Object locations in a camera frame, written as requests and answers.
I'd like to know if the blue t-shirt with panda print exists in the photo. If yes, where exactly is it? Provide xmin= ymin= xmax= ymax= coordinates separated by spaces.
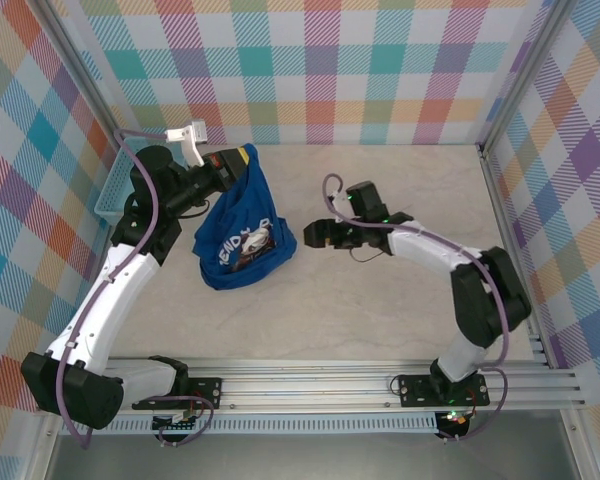
xmin=193 ymin=143 xmax=299 ymax=292

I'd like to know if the light blue plastic basket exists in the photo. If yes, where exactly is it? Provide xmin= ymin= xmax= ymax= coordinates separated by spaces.
xmin=93 ymin=142 xmax=191 ymax=224

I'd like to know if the small circuit board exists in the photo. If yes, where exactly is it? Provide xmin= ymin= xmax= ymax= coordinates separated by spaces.
xmin=152 ymin=410 xmax=201 ymax=434
xmin=437 ymin=409 xmax=474 ymax=437

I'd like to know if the grey metal panel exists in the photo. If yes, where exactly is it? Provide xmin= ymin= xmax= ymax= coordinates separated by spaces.
xmin=44 ymin=433 xmax=579 ymax=480

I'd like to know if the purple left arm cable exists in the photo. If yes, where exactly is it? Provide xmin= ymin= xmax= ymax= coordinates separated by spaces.
xmin=54 ymin=127 xmax=216 ymax=450

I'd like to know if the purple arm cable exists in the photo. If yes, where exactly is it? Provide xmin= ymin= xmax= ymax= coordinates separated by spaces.
xmin=54 ymin=127 xmax=216 ymax=450
xmin=321 ymin=173 xmax=511 ymax=444

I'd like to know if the thin black cable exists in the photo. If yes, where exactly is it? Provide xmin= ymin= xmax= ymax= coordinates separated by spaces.
xmin=347 ymin=247 xmax=387 ymax=264
xmin=177 ymin=199 xmax=216 ymax=220

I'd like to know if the aluminium frame post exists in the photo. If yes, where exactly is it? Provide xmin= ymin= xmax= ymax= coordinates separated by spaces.
xmin=27 ymin=0 xmax=134 ymax=149
xmin=477 ymin=0 xmax=581 ymax=151

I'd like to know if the aluminium mounting rail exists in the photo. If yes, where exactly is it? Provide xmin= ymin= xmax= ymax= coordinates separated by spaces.
xmin=34 ymin=355 xmax=586 ymax=415

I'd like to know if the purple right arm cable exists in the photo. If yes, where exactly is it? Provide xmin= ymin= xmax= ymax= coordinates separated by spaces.
xmin=321 ymin=173 xmax=511 ymax=444

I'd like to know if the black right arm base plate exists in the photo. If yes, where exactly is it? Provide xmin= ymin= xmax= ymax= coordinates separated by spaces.
xmin=397 ymin=372 xmax=491 ymax=409

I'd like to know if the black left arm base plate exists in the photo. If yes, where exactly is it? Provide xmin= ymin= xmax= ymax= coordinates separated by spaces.
xmin=131 ymin=375 xmax=224 ymax=411

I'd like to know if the slotted grey cable duct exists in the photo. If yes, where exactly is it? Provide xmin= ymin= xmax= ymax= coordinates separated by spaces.
xmin=59 ymin=412 xmax=439 ymax=435

